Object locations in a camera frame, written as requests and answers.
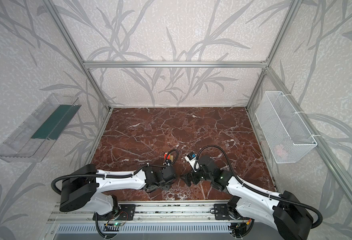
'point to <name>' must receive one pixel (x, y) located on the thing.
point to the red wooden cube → (168, 156)
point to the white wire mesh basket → (287, 137)
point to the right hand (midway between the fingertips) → (186, 166)
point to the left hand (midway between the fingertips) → (170, 179)
